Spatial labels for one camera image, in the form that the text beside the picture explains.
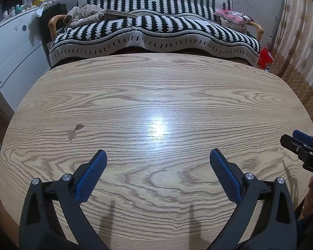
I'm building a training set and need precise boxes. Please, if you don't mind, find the beige cushion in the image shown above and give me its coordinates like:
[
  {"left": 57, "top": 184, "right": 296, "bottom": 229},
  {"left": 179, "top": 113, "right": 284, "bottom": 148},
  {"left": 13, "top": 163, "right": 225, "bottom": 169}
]
[{"left": 219, "top": 18, "right": 247, "bottom": 30}]

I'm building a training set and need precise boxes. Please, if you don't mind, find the black white striped sofa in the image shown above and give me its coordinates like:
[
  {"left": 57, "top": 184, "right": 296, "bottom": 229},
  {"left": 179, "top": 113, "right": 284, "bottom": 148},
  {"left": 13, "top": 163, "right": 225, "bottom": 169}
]
[{"left": 47, "top": 0, "right": 264, "bottom": 68}]

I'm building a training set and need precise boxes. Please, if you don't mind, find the flat brown book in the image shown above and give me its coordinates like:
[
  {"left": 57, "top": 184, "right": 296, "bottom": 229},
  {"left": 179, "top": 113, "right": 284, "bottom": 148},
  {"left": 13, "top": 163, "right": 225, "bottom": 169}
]
[{"left": 104, "top": 10, "right": 139, "bottom": 20}]

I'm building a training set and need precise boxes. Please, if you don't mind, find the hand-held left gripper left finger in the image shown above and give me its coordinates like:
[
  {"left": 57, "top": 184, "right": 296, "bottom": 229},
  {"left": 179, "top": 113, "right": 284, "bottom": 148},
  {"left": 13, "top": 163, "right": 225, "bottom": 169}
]
[{"left": 19, "top": 149, "right": 112, "bottom": 250}]

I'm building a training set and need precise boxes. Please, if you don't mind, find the beige striped curtain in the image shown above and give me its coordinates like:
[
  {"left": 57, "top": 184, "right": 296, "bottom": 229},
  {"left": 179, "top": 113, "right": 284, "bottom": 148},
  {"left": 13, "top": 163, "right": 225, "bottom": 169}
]
[{"left": 270, "top": 0, "right": 313, "bottom": 141}]

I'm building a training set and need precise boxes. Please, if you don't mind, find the red bag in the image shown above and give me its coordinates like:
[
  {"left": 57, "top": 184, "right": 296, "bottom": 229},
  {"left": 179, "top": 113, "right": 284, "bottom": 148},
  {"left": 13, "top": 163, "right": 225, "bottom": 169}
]
[{"left": 258, "top": 47, "right": 274, "bottom": 69}]

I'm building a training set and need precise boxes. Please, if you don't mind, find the white dresser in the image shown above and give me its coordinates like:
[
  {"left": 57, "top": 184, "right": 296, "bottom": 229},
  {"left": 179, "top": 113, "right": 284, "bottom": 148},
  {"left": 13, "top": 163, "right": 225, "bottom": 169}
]
[{"left": 0, "top": 6, "right": 51, "bottom": 120}]

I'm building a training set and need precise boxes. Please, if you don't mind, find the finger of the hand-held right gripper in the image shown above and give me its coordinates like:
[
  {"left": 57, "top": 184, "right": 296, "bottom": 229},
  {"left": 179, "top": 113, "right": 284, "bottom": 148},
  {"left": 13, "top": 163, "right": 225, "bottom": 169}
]
[
  {"left": 292, "top": 130, "right": 313, "bottom": 150},
  {"left": 280, "top": 134, "right": 313, "bottom": 159}
]

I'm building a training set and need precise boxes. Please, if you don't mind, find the pink printed cushion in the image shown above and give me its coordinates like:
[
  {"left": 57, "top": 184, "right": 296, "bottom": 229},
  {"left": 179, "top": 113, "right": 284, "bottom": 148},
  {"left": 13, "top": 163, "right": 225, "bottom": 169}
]
[{"left": 213, "top": 9, "right": 255, "bottom": 23}]

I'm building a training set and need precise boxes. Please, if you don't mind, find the beige crumpled cloth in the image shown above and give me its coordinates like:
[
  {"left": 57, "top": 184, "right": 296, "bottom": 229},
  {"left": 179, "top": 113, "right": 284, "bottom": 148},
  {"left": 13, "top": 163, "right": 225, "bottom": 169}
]
[{"left": 63, "top": 4, "right": 107, "bottom": 28}]

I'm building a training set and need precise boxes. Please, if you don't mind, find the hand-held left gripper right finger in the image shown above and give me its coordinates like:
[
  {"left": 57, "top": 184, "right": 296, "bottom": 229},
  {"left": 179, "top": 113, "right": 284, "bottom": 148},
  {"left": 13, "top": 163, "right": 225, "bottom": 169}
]
[{"left": 209, "top": 148, "right": 296, "bottom": 250}]

